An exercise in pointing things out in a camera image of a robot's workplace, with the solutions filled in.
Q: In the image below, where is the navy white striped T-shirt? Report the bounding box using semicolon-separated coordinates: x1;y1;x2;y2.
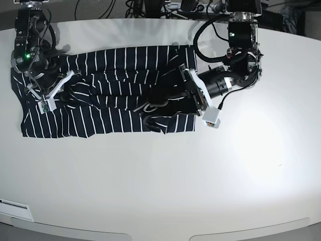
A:
11;45;191;138

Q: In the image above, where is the black box on floor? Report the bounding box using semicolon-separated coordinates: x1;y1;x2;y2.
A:
257;10;283;31

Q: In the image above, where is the white power strip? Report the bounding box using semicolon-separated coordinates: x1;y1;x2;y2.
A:
161;1;225;15

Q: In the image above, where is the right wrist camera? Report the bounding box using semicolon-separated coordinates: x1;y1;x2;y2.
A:
38;98;57;114

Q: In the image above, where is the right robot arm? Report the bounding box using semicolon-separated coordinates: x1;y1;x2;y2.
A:
11;1;68;96

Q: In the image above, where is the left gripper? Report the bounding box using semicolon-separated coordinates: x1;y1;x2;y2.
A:
140;64;237;134

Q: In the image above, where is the white paper label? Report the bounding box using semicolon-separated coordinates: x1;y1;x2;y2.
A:
0;198;34;222

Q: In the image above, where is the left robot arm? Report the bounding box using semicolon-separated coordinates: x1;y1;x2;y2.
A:
137;1;262;133

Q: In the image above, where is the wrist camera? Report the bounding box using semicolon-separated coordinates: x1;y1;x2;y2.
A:
202;107;222;129
38;98;57;114

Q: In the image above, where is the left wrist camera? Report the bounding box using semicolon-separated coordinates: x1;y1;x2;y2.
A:
202;107;222;129

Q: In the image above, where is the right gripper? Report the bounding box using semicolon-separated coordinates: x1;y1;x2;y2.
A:
25;70;81;102

